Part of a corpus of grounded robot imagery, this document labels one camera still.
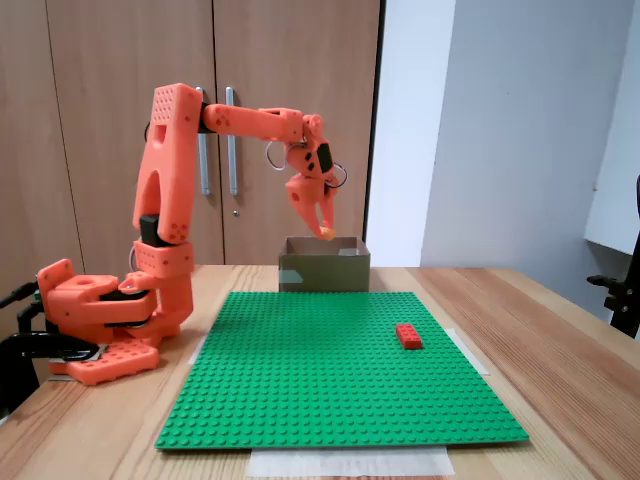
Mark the brown cardboard box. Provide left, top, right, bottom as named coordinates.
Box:
left=278, top=235, right=372, bottom=294

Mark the red lego block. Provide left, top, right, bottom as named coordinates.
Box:
left=395, top=323, right=424, bottom=350

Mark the green lego baseplate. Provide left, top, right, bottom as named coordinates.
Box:
left=154, top=291, right=531, bottom=451

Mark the wooden cabinet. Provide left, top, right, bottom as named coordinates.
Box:
left=0, top=0, right=387, bottom=301

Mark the short masking tape strip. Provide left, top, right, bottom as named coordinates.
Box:
left=449, top=327, right=491, bottom=377
left=187, top=327, right=214, bottom=366

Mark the long masking tape strip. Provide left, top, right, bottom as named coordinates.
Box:
left=247, top=446, right=456, bottom=479

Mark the black table clamp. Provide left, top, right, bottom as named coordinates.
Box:
left=0, top=329, right=104, bottom=421

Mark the black stand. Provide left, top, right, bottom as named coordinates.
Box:
left=587, top=173, right=640, bottom=341

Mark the gripper servo cable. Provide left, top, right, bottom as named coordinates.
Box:
left=264, top=138, right=350, bottom=191

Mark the metal cabinet handle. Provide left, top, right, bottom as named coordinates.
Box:
left=195, top=86, right=211, bottom=196
left=225, top=86, right=240, bottom=197

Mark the black power cable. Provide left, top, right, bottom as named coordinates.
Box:
left=0, top=282, right=41, bottom=309

